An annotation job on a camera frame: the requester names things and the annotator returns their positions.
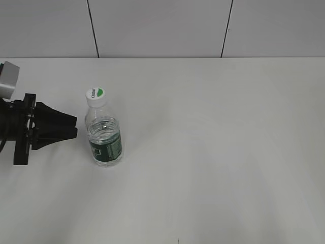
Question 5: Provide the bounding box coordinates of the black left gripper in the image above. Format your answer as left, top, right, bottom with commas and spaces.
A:
1, 93, 77, 165

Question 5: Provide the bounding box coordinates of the clear plastic water bottle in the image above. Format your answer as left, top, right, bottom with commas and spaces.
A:
85, 102, 122, 167

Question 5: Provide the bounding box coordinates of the white green bottle cap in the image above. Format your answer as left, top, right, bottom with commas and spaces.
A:
85, 87, 106, 108

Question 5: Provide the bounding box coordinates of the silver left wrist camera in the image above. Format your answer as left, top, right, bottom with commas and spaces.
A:
0, 61, 20, 99

